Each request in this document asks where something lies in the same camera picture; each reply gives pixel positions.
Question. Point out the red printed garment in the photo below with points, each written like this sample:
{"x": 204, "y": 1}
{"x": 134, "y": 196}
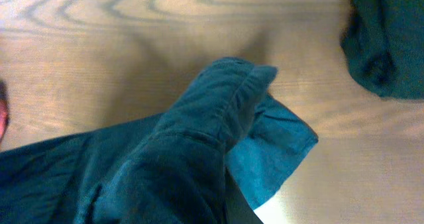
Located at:
{"x": 4, "y": 110}

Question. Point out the navy blue shorts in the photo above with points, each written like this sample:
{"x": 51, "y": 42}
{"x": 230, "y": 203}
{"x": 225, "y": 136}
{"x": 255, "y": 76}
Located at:
{"x": 212, "y": 111}

